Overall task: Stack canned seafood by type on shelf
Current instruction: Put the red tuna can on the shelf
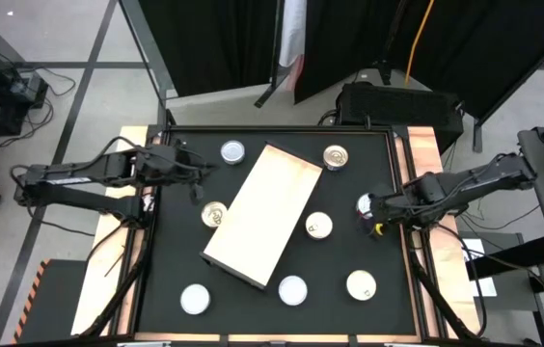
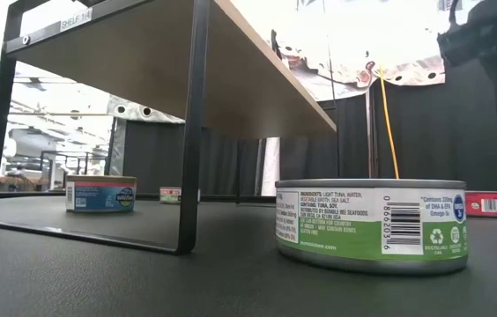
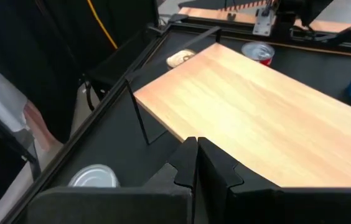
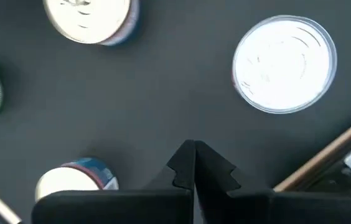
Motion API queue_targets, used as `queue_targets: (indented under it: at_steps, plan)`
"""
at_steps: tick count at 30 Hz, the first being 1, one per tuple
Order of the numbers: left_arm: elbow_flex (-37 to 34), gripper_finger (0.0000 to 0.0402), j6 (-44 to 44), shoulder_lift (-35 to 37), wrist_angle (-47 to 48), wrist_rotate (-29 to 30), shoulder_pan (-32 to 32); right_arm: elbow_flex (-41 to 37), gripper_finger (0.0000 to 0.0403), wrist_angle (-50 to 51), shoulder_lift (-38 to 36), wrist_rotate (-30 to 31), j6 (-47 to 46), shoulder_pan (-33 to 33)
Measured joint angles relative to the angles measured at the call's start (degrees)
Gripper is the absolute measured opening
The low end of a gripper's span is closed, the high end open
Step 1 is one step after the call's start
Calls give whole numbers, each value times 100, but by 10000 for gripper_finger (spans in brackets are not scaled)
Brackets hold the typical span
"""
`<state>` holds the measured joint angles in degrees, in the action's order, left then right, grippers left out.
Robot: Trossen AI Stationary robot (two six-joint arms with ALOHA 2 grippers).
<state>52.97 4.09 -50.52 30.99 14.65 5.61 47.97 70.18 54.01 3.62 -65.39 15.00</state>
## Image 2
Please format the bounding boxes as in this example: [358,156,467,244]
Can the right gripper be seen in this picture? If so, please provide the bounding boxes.
[436,0,497,120]

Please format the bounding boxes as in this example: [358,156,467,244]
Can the white lid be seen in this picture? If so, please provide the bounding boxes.
[464,190,497,218]

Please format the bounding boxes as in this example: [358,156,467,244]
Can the blue Wild Planet salmon can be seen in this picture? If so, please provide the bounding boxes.
[64,174,138,214]

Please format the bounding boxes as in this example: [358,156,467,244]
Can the wooden shelf black metal legs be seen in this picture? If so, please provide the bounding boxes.
[0,0,342,256]

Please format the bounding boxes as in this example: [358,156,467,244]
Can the black curtain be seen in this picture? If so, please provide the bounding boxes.
[279,56,497,204]
[122,118,262,198]

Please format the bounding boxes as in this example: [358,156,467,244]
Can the silver backdrop sheet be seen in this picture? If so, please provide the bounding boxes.
[106,94,187,125]
[270,26,447,103]

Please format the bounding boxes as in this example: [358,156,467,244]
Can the pale metal pole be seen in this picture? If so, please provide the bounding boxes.
[364,85,375,180]

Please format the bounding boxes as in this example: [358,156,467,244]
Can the black backdrop clamp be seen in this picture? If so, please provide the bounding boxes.
[270,28,284,61]

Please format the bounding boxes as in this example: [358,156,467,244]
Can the yellow cable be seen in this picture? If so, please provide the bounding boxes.
[378,65,401,181]

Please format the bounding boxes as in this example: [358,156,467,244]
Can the grey metal post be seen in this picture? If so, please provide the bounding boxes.
[106,117,127,177]

